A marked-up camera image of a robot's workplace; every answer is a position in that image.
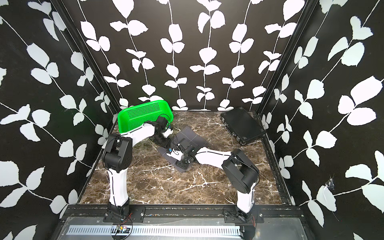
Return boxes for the dark grey grid pillowcase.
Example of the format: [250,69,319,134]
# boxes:
[157,126,208,173]

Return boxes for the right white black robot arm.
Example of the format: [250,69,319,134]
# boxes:
[167,144,260,214]

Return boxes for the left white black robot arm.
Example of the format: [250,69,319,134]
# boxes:
[102,115,172,219]

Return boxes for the green plastic basket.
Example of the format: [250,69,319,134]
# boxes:
[118,100,174,134]

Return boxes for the black hard case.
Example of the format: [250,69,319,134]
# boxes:
[220,107,266,146]

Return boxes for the small green circuit board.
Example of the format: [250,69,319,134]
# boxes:
[111,226,132,236]

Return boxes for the white perforated strip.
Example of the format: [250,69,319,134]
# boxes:
[65,225,242,238]

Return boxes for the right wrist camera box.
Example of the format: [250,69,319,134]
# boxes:
[166,149,183,161]

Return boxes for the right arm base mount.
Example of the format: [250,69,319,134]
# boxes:
[222,206,265,225]

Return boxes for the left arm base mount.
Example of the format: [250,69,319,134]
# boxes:
[103,205,146,224]

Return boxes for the black front mounting rail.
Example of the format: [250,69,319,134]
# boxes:
[61,205,305,223]

